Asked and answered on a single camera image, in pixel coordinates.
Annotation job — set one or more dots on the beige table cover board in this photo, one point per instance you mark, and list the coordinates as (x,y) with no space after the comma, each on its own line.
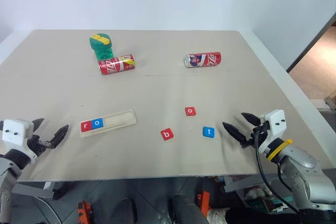
(157,90)

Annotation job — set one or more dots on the red r tile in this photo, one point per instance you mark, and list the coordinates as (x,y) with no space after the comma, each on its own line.
(86,126)

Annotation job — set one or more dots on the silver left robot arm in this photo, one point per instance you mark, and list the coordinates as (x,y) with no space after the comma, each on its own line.
(8,182)

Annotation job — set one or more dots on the orange plastic part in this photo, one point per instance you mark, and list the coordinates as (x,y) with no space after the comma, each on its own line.
(204,201)

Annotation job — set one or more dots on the blue o tile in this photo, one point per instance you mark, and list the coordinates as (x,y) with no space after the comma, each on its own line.
(96,123)

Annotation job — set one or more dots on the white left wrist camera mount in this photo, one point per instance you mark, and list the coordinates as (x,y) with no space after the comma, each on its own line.
(14,132)

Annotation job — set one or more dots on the blue t tile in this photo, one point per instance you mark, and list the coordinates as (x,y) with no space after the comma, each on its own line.
(208,132)

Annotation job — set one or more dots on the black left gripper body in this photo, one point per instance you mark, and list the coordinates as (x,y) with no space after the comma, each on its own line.
(35,145)

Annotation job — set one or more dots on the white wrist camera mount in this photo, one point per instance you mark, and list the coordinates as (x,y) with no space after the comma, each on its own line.
(14,132)
(275,123)

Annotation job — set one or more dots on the white crumpled cloth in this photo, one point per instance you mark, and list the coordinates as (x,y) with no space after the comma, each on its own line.
(218,216)

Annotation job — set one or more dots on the wooden letter tray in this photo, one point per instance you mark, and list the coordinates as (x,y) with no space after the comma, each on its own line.
(118,121)

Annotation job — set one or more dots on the red soda can blue print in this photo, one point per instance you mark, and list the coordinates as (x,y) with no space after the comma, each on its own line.
(203,60)

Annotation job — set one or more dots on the dark rounded shape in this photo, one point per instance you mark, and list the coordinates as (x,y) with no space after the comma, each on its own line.
(189,211)

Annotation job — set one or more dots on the green container with yellow lid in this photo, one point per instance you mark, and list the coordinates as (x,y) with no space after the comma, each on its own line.
(101,48)

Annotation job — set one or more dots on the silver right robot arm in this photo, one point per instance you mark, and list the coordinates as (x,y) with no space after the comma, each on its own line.
(309,179)

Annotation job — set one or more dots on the wooden crate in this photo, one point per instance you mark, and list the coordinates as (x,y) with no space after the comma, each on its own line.
(330,101)

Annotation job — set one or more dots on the red o tile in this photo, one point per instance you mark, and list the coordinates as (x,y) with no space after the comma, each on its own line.
(190,111)

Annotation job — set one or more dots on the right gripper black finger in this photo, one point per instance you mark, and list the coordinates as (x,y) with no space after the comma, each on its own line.
(251,118)
(236,134)

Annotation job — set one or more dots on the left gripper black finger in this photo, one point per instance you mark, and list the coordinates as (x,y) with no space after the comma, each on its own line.
(61,134)
(38,123)

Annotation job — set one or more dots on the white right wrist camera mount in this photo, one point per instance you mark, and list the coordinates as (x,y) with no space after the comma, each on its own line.
(275,123)

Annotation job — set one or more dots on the grey table frame bar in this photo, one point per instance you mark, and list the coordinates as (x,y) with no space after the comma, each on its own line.
(34,191)

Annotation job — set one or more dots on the orange black tool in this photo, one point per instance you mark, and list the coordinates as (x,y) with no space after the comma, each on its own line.
(84,212)

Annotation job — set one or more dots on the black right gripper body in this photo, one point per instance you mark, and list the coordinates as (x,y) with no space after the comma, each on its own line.
(256,137)

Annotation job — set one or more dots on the red b tile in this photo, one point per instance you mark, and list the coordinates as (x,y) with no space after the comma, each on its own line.
(167,134)

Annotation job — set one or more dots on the red soda can yellow stripe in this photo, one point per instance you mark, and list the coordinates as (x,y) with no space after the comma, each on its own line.
(116,64)

